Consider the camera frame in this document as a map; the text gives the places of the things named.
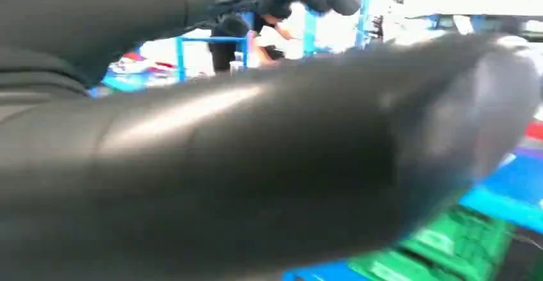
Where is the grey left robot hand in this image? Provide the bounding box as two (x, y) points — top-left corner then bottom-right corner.
(0, 0), (542, 281)

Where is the green plastic crate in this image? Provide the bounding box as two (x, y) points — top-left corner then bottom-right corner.
(348, 205), (516, 281)

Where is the blue parcel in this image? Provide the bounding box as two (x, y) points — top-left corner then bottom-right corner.
(460, 152), (543, 234)

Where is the blue metal frame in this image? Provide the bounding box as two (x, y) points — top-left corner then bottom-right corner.
(175, 0), (377, 83)

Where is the person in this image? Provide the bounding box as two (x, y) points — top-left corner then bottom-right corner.
(207, 0), (298, 74)

